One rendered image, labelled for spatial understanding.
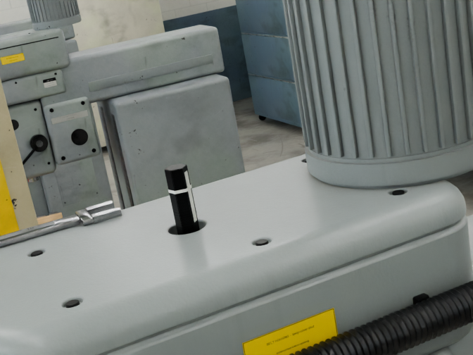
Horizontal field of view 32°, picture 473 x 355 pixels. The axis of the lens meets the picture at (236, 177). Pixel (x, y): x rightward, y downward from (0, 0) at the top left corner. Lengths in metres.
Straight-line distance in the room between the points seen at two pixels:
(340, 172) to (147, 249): 0.21
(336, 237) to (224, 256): 0.10
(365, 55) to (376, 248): 0.18
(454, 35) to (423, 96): 0.06
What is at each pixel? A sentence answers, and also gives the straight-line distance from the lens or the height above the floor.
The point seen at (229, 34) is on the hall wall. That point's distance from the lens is 10.63.
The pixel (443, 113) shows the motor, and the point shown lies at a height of 1.95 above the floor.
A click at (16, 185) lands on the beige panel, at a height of 1.54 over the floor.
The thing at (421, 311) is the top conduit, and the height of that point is 1.80.
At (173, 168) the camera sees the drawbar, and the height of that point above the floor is 1.95.
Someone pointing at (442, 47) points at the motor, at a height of 2.02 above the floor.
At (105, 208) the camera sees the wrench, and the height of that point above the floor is 1.89.
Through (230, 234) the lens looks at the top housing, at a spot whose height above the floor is 1.89.
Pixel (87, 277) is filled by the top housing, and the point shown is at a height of 1.89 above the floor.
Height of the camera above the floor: 2.15
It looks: 17 degrees down
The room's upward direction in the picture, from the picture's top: 10 degrees counter-clockwise
